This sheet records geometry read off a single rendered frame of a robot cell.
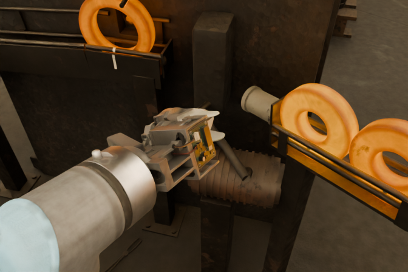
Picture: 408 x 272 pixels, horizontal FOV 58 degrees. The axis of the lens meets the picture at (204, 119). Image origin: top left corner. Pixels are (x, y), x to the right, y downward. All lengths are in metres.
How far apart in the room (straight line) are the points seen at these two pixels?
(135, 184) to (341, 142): 0.41
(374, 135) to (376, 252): 0.86
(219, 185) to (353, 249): 0.70
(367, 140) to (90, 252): 0.46
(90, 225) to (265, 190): 0.55
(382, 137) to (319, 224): 0.85
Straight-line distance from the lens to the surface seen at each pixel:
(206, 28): 0.80
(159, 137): 0.48
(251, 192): 0.86
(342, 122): 0.67
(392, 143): 0.64
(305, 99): 0.69
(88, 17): 0.93
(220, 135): 0.56
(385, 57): 2.45
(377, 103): 2.05
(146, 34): 0.88
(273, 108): 0.73
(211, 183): 0.87
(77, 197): 0.37
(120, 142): 0.51
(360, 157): 0.69
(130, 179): 0.40
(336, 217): 1.49
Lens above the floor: 1.17
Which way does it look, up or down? 42 degrees down
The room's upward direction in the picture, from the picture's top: straight up
